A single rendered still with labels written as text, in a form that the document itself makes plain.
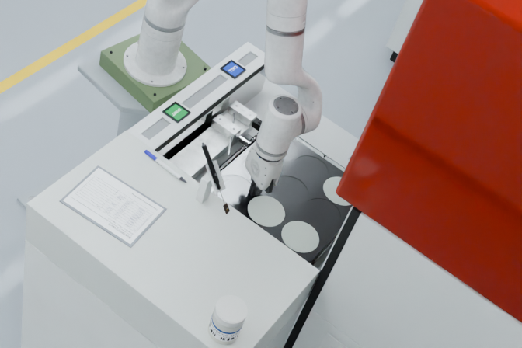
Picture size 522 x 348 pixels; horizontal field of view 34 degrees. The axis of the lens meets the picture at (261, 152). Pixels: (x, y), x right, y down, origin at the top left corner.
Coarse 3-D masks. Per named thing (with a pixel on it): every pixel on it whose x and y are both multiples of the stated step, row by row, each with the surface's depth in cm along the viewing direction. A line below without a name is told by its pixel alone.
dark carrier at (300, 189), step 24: (240, 168) 229; (288, 168) 233; (312, 168) 235; (336, 168) 237; (240, 192) 223; (264, 192) 225; (288, 192) 227; (312, 192) 229; (288, 216) 221; (312, 216) 223; (336, 216) 225
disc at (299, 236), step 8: (288, 224) 219; (296, 224) 220; (304, 224) 220; (288, 232) 217; (296, 232) 218; (304, 232) 219; (312, 232) 219; (288, 240) 216; (296, 240) 216; (304, 240) 217; (312, 240) 218; (296, 248) 215; (304, 248) 215; (312, 248) 216
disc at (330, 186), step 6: (330, 180) 233; (336, 180) 233; (324, 186) 231; (330, 186) 231; (336, 186) 232; (324, 192) 229; (330, 192) 230; (330, 198) 228; (336, 198) 229; (342, 198) 229; (342, 204) 228; (348, 204) 228
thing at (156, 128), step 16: (240, 48) 252; (256, 48) 254; (240, 64) 248; (256, 64) 249; (208, 80) 240; (224, 80) 242; (240, 80) 243; (176, 96) 233; (192, 96) 235; (208, 96) 236; (160, 112) 227; (192, 112) 230; (144, 128) 222; (160, 128) 224; (176, 128) 225; (160, 144) 219
